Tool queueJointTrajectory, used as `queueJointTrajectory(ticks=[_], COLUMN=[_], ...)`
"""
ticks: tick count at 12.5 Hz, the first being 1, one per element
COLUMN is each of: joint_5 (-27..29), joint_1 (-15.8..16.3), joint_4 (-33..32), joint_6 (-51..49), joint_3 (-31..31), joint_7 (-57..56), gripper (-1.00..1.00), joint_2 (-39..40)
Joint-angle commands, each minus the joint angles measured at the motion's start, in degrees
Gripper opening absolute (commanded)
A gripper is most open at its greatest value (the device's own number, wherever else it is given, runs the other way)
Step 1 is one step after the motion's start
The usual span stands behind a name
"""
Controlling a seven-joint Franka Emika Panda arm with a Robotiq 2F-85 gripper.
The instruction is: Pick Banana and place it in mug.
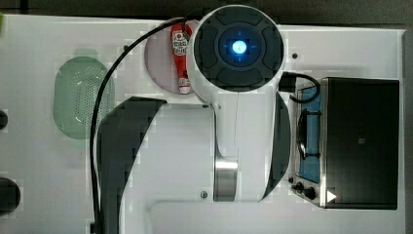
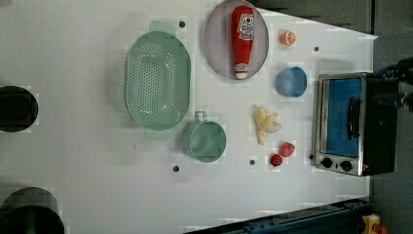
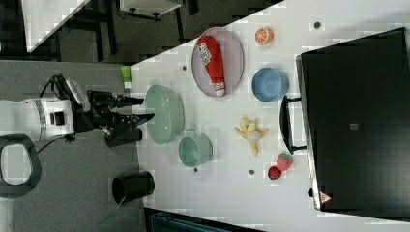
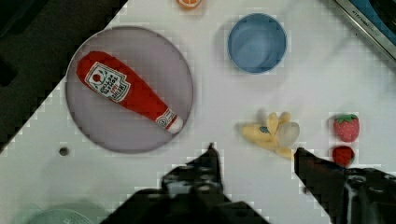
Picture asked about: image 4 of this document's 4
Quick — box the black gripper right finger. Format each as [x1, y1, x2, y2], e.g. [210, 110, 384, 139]
[294, 147, 396, 224]

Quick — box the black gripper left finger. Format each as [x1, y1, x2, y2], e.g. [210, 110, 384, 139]
[102, 145, 268, 224]

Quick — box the yellow plush peeled banana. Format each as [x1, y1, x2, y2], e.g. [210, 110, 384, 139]
[242, 112, 300, 160]

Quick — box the green mug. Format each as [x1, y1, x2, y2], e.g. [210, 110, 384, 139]
[26, 203, 107, 224]

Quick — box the dark red plush strawberry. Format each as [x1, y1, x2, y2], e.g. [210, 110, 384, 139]
[332, 146, 355, 167]

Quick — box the light red plush strawberry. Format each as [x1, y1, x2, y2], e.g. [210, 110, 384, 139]
[333, 114, 361, 143]

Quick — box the grey round plate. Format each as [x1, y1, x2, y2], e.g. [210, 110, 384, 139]
[66, 26, 193, 153]

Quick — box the red plush ketchup bottle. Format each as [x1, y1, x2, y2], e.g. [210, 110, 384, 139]
[77, 51, 184, 133]

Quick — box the blue round bowl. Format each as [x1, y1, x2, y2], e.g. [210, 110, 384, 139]
[227, 13, 288, 75]

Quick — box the silver black toaster oven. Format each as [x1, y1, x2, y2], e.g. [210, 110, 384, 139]
[333, 0, 396, 60]

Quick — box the orange slice toy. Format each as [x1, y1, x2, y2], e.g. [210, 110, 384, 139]
[177, 0, 202, 9]

